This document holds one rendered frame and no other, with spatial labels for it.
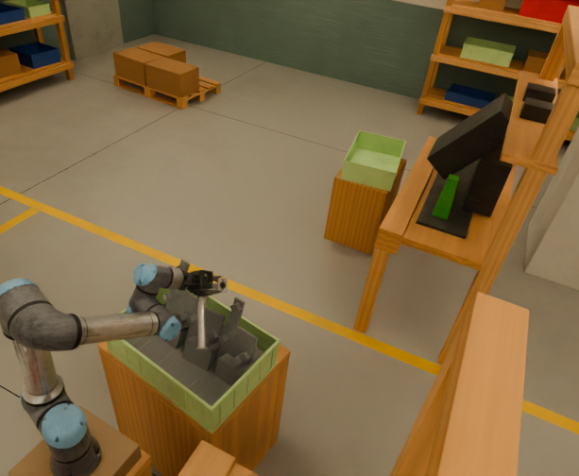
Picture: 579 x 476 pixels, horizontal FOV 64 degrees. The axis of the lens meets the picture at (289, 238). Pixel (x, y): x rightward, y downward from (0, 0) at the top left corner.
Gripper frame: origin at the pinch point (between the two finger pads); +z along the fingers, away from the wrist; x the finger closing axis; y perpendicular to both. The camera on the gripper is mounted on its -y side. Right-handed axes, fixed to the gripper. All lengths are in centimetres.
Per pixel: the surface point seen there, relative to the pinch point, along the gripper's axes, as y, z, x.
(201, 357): -21.1, 9.7, -26.6
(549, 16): 58, 428, 353
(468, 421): 112, -49, -34
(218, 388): -13.2, 12.8, -38.7
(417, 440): 88, -18, -43
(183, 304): -31.5, 6.9, -4.3
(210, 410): -1.1, -1.0, -44.9
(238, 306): 0.9, 9.5, -7.2
